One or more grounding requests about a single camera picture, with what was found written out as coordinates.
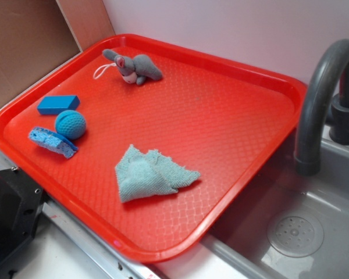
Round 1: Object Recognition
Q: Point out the blue textured ball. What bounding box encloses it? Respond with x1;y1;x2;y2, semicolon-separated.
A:
55;110;87;140

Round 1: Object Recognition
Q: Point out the blue rectangular block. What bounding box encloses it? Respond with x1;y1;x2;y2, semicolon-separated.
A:
37;95;80;115

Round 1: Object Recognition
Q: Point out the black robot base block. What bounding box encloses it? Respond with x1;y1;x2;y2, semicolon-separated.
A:
0;169;45;269

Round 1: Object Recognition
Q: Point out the red plastic tray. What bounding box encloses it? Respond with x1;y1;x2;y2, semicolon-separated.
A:
0;34;306;263

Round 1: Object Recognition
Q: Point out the light blue folded cloth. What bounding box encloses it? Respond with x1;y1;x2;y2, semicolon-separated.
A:
115;145;201;203

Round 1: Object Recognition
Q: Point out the grey plush bunny toy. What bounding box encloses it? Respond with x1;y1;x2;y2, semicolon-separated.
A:
93;49;163;85

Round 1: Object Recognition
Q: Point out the blue sponge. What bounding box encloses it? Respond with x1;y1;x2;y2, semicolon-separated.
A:
29;127;79;159

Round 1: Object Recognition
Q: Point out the grey plastic sink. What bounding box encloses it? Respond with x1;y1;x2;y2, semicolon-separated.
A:
202;135;349;278

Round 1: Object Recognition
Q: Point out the round sink drain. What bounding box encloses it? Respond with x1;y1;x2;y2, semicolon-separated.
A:
266;210;324;258

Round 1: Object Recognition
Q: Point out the grey curved faucet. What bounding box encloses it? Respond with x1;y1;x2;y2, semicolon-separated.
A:
294;39;349;176

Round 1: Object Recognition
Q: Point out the brown cardboard panel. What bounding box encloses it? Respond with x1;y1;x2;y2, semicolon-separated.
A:
0;1;115;109

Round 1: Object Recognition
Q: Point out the metal rail strip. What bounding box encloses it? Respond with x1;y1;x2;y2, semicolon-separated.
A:
0;139;152;279

